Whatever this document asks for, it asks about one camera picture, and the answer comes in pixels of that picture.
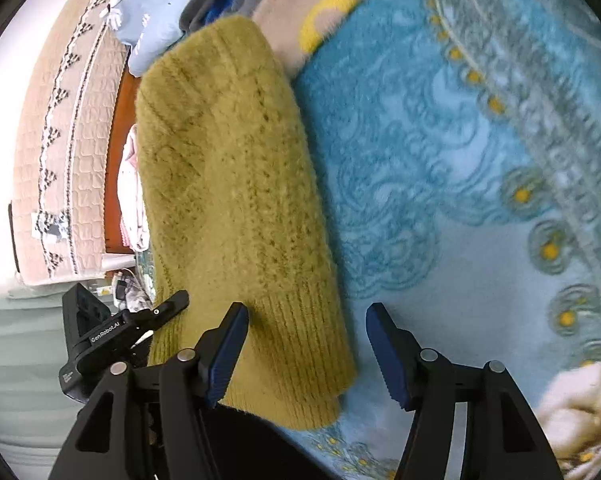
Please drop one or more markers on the beige quilted headboard cover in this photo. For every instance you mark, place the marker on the beige quilted headboard cover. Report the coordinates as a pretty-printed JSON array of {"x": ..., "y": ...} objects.
[{"x": 61, "y": 148}]

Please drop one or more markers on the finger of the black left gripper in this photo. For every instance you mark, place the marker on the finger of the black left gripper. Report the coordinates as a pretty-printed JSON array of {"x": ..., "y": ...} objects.
[{"x": 160, "y": 309}]

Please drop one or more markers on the orange wooden bed frame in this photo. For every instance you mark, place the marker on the orange wooden bed frame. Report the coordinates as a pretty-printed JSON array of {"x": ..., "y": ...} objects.
[{"x": 123, "y": 119}]

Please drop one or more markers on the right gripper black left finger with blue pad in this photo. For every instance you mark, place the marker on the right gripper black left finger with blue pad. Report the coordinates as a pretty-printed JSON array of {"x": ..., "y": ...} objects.
[{"x": 139, "y": 422}]

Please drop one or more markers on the olive green knit sweater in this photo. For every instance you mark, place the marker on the olive green knit sweater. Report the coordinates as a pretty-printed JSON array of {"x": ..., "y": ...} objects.
[{"x": 235, "y": 216}]

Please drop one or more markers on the pink folded garment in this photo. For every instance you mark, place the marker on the pink folded garment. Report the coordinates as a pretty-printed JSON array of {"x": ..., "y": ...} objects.
[{"x": 133, "y": 220}]

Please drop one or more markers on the light blue floral duvet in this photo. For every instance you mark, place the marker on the light blue floral duvet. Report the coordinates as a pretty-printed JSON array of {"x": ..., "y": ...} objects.
[{"x": 148, "y": 27}]

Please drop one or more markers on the teal floral bed blanket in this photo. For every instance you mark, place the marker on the teal floral bed blanket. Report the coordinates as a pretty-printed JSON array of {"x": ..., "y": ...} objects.
[{"x": 457, "y": 145}]

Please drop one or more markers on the cluttered bedside items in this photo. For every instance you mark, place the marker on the cluttered bedside items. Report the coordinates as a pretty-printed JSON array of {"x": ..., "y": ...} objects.
[{"x": 121, "y": 290}]

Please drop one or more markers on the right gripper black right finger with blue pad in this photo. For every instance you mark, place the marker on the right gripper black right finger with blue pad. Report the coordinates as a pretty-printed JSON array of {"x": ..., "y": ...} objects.
[{"x": 503, "y": 438}]

